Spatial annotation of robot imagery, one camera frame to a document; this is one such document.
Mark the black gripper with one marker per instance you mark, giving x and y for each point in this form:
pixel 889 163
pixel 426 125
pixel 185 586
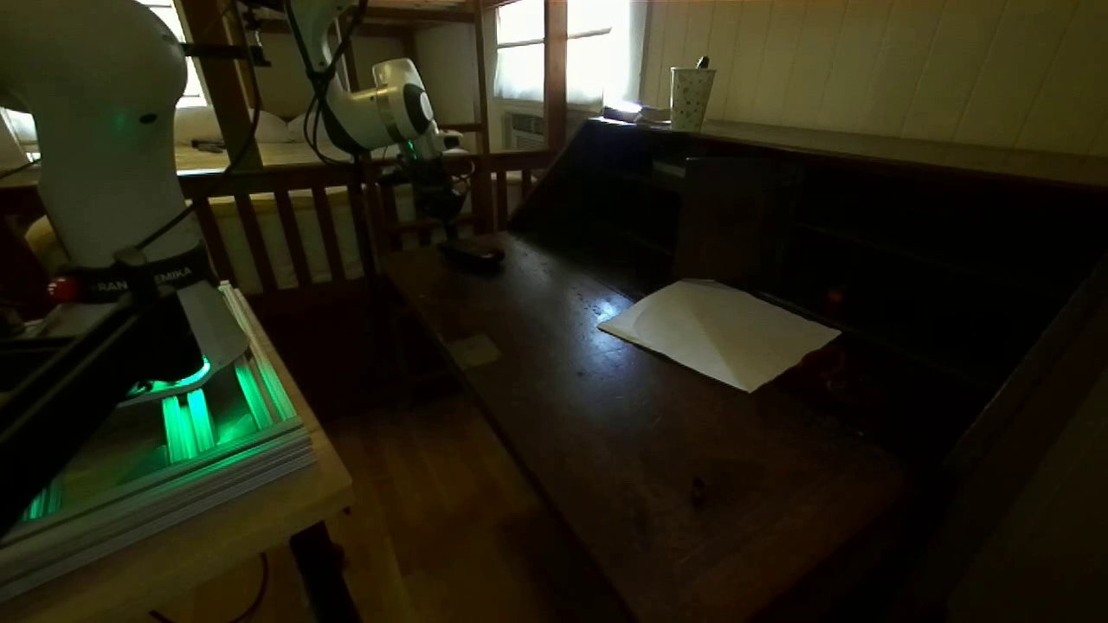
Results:
pixel 439 195

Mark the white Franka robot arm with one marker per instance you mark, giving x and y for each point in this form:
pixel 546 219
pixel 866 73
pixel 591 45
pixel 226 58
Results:
pixel 101 82

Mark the white paper cup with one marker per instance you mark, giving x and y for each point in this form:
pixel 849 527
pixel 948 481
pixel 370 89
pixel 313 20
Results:
pixel 689 96

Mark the white paper sheet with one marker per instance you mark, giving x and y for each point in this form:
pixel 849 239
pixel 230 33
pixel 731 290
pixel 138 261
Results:
pixel 723 334

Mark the dark wooden secretary desk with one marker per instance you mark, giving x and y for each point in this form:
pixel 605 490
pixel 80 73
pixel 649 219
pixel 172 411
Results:
pixel 966 292

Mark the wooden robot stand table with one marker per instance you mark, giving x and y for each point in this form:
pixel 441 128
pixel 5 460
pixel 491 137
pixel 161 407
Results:
pixel 175 486

